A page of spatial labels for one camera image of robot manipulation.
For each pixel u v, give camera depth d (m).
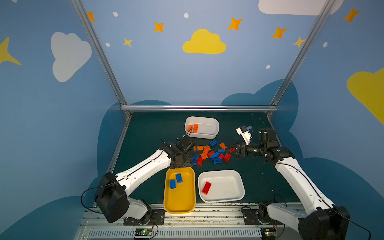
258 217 0.74
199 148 1.01
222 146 1.03
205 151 1.01
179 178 0.86
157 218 0.74
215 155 0.95
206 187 0.82
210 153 0.96
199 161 0.93
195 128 1.11
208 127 1.11
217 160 0.93
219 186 0.85
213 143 1.03
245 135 0.69
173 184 0.85
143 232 0.71
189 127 1.11
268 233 0.72
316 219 0.38
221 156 0.96
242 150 0.66
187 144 0.61
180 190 0.82
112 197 0.40
